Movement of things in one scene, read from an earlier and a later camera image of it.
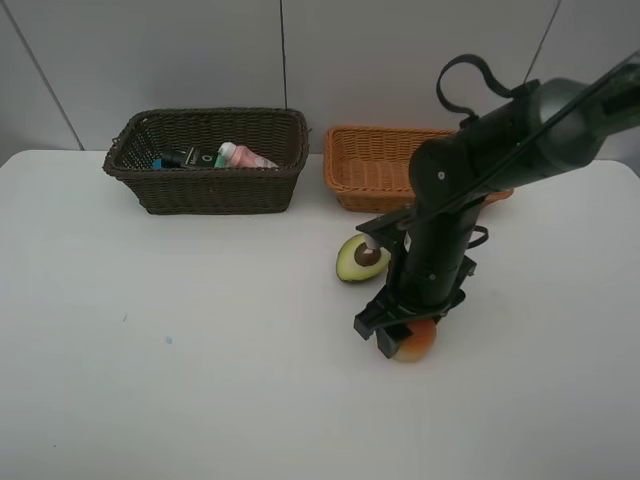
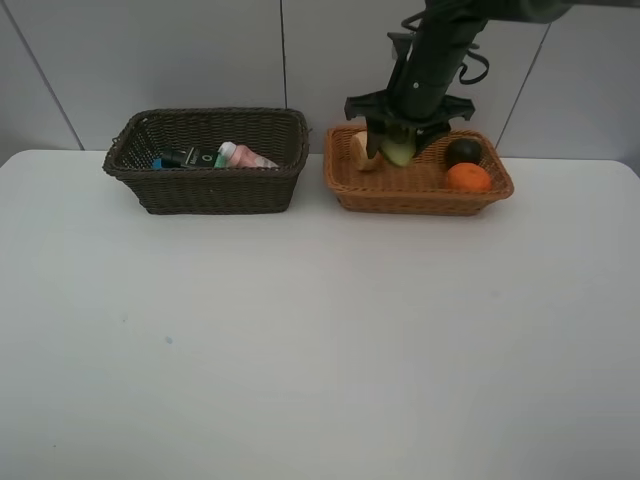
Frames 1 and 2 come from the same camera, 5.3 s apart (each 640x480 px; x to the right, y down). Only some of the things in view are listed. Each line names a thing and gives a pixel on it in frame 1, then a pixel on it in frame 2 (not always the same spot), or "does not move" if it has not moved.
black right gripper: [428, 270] to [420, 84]
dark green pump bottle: [195, 157] does not move
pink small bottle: [242, 157] does not move
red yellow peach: [419, 345] to [360, 154]
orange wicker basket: [368, 168] does not move
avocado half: [356, 260] to [399, 142]
